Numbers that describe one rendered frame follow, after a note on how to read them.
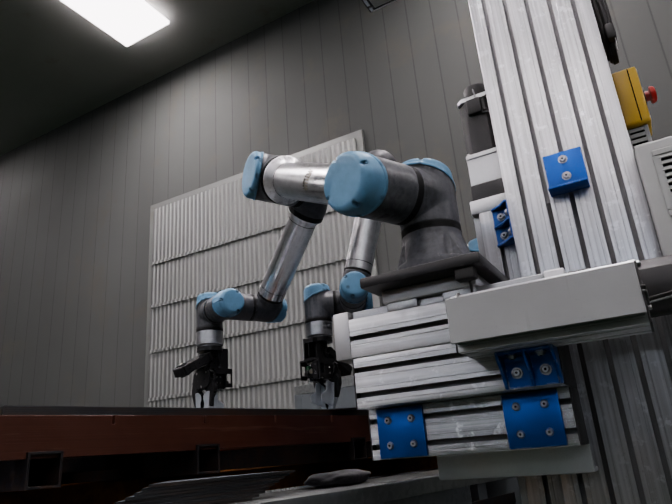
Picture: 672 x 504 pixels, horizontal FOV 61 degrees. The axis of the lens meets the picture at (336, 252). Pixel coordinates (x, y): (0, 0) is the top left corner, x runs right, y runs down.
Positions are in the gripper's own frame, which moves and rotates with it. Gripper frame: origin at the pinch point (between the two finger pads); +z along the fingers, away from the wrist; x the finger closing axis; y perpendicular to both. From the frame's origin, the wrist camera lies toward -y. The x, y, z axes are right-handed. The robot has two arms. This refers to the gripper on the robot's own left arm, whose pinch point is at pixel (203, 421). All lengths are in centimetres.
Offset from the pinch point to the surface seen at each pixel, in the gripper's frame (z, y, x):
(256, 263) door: -157, 239, 231
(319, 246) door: -157, 251, 166
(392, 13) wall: -361, 272, 78
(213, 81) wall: -378, 235, 284
